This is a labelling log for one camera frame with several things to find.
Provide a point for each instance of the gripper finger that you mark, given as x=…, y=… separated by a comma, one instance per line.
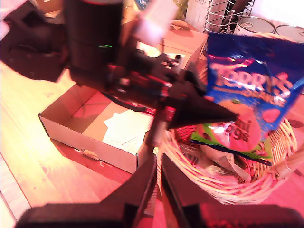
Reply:
x=95, y=216
x=202, y=114
x=225, y=217
x=196, y=83

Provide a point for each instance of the white tin can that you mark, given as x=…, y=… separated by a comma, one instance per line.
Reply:
x=255, y=25

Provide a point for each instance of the blue Terry's mini eggs bag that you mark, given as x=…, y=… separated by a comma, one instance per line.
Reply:
x=249, y=90

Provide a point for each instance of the arm pale camera box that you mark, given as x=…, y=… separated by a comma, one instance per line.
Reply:
x=154, y=21

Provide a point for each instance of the white Porlex box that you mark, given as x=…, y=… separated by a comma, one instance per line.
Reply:
x=193, y=14

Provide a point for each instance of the yellow kitchen towel pack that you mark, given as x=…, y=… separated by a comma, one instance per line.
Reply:
x=142, y=3

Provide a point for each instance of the white paper sheet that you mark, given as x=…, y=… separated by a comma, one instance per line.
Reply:
x=128, y=130

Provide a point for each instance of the brown cardboard box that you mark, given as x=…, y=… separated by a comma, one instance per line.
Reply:
x=95, y=147

